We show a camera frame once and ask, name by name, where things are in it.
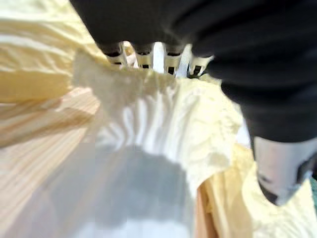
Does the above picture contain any pale yellow napa cabbage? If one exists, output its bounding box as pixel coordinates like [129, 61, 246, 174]
[0, 0, 317, 238]

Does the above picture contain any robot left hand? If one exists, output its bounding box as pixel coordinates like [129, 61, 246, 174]
[69, 0, 317, 207]

